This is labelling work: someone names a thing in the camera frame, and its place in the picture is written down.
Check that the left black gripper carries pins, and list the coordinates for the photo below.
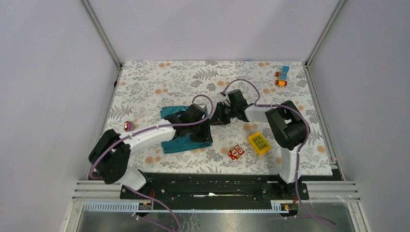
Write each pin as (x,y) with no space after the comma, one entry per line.
(205,135)

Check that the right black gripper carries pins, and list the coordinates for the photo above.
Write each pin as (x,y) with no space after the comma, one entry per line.
(218,117)

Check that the teal cloth napkin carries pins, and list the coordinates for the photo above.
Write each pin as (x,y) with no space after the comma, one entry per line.
(180,144)

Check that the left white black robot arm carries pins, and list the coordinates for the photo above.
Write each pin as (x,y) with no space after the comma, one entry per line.
(110,156)

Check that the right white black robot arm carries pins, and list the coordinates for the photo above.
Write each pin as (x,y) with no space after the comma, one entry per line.
(289,128)

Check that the red owl toy block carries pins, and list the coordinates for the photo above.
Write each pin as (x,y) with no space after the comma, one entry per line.
(236,152)

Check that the floral patterned table mat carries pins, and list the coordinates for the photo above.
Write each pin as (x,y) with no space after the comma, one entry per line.
(145,87)

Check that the yellow green toy brick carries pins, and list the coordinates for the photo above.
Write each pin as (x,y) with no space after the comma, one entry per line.
(259,143)

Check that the blue orange toy car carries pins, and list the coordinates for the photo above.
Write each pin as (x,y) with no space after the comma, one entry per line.
(281,76)

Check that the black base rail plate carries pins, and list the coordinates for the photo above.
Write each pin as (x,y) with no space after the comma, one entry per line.
(221,191)

